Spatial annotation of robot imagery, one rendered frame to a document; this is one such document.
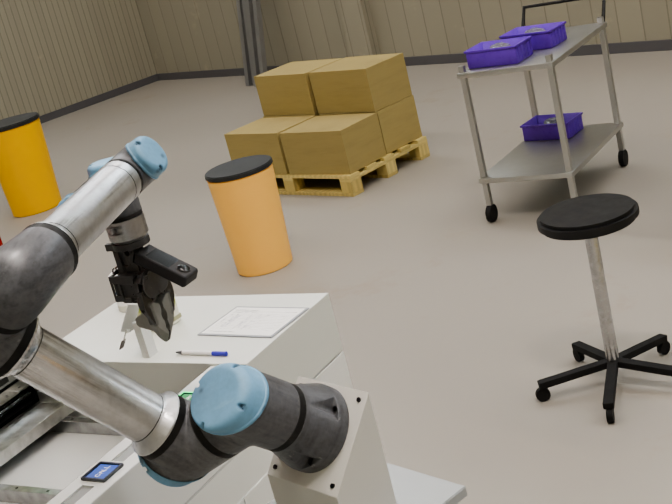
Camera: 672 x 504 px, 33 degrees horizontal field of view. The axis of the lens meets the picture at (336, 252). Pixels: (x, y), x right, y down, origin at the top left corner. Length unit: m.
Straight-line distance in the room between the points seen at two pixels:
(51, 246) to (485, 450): 2.35
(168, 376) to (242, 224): 3.37
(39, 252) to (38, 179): 7.03
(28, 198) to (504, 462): 5.64
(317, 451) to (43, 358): 0.47
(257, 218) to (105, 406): 4.04
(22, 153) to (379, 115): 2.84
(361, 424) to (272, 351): 0.56
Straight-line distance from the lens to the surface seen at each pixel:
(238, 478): 2.35
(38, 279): 1.67
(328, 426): 1.90
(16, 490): 2.45
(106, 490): 2.06
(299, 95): 7.49
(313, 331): 2.56
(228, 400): 1.81
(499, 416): 3.98
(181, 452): 1.89
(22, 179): 8.68
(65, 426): 2.69
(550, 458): 3.69
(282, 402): 1.84
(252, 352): 2.41
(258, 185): 5.78
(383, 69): 7.14
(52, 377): 1.79
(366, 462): 1.94
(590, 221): 3.70
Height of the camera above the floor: 1.86
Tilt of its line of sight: 18 degrees down
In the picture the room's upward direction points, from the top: 14 degrees counter-clockwise
